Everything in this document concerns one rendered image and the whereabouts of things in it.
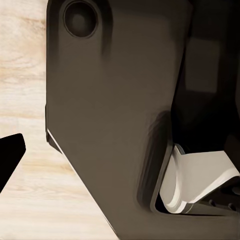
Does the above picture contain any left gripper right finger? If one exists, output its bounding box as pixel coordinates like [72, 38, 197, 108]
[224, 133, 240, 173]

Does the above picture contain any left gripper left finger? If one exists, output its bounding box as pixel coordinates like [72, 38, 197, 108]
[0, 133, 26, 193]

